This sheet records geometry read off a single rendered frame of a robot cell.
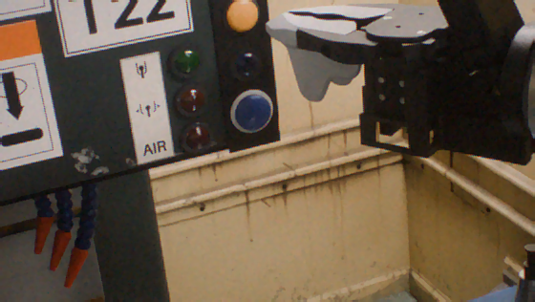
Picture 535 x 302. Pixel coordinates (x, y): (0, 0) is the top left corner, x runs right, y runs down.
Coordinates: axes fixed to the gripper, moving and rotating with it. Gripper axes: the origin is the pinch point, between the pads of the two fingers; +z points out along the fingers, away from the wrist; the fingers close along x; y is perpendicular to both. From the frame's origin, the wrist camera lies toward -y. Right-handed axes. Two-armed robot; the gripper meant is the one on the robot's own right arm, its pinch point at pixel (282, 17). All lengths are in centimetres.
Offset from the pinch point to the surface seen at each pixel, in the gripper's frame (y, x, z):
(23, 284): 54, 17, 68
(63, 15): -2.2, -11.1, 10.9
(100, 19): -1.4, -8.9, 9.7
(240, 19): 0.4, -0.3, 3.8
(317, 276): 96, 93, 70
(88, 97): 4.2, -10.5, 10.7
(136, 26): -0.4, -6.7, 8.4
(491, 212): 70, 97, 29
